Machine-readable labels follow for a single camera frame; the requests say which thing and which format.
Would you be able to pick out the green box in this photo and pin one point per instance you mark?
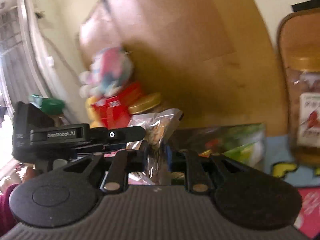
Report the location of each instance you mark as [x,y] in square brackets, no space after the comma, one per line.
[49,106]

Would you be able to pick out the clear peanut snack bag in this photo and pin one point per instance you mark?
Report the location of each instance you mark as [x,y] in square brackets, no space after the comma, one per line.
[158,129]

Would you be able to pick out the pink white plush toy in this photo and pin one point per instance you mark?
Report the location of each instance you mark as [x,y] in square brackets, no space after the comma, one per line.
[109,72]

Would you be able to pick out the red gift box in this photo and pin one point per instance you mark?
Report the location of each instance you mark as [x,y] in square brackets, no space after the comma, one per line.
[113,111]

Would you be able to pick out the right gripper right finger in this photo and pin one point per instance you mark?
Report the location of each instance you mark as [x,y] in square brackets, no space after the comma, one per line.
[186,169]

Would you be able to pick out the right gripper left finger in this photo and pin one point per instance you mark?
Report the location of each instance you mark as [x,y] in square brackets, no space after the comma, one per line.
[122,164]

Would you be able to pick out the silver metal tin box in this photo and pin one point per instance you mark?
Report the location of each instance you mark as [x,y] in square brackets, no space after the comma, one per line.
[243,143]

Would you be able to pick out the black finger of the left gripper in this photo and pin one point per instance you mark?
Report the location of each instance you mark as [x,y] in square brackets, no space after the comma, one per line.
[106,136]

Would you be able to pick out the nut jar gold lid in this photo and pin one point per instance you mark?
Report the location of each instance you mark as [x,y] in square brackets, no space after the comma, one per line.
[150,103]

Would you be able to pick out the yellow plush toy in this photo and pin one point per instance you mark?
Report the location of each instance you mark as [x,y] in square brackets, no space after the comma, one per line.
[92,115]

